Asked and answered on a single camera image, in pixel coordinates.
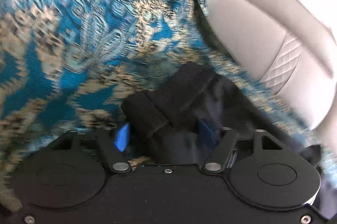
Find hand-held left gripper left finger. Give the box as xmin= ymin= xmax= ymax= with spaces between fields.
xmin=49 ymin=122 xmax=132 ymax=175

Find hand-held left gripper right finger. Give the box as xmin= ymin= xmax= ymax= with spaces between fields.
xmin=199 ymin=119 xmax=288 ymax=175

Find black pants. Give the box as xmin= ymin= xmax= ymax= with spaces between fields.
xmin=120 ymin=61 xmax=323 ymax=168

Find teal paisley blanket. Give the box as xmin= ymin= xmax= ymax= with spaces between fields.
xmin=0 ymin=0 xmax=337 ymax=211

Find beige leather sofa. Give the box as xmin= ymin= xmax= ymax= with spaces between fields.
xmin=168 ymin=0 xmax=337 ymax=147

